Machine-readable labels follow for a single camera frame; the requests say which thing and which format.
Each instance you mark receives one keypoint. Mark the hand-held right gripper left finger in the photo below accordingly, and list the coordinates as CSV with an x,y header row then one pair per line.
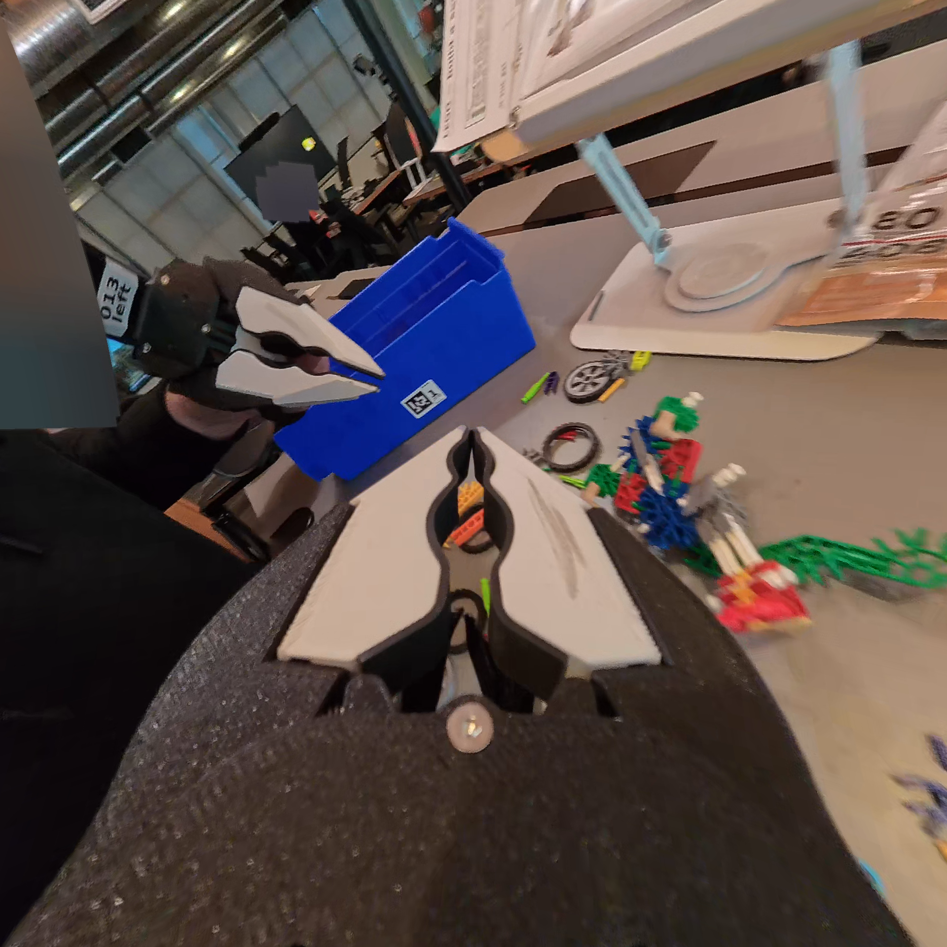
x,y
370,584

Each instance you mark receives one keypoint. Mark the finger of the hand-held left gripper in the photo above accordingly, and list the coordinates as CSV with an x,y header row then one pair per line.
x,y
259,381
274,314

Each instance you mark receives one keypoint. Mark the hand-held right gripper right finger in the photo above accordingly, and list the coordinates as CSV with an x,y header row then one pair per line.
x,y
584,592

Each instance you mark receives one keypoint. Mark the person's left hand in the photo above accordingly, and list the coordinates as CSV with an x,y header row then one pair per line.
x,y
200,423

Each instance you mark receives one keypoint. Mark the black rubber tyre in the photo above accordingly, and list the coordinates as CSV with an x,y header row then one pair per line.
x,y
547,448
462,594

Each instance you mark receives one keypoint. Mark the lime green plastic rod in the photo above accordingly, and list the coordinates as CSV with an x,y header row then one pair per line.
x,y
534,388
573,481
485,595

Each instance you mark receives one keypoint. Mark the orange-red ladder connector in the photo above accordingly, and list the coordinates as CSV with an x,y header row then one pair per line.
x,y
470,529

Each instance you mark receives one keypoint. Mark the multicoloured construction toy model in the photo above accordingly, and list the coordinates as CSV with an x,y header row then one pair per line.
x,y
666,510

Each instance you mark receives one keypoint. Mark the orange half-circle connector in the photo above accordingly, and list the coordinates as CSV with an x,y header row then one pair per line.
x,y
468,494

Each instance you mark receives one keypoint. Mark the grey half-circle connector stack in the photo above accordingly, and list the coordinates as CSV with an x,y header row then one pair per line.
x,y
534,457

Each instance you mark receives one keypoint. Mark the blue plastic bin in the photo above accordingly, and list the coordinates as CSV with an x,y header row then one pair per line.
x,y
444,333

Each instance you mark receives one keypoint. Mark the black monitor screen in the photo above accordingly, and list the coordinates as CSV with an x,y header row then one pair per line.
x,y
296,133

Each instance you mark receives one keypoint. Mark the orange plastic rod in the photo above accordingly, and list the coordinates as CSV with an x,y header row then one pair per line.
x,y
612,390

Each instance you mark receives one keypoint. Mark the black tyre grey hub wheel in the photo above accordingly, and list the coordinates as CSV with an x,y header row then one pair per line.
x,y
588,381

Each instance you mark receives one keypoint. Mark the purple clip connector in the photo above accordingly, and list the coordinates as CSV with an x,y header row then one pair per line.
x,y
553,381

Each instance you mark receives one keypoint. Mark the grey snowflake connector stack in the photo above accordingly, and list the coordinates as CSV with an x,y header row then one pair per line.
x,y
618,364

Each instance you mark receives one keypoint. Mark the yellow clip connector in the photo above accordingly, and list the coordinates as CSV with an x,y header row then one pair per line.
x,y
640,360

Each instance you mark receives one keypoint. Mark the black pillar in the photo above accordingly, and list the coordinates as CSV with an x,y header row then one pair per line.
x,y
403,96

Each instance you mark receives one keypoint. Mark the person's dark clothing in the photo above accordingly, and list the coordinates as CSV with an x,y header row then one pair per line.
x,y
74,666

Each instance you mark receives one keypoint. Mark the white paper sheets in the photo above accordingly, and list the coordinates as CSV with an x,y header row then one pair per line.
x,y
481,74

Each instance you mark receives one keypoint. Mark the blue snowflake connector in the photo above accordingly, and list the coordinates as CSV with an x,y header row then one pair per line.
x,y
925,799

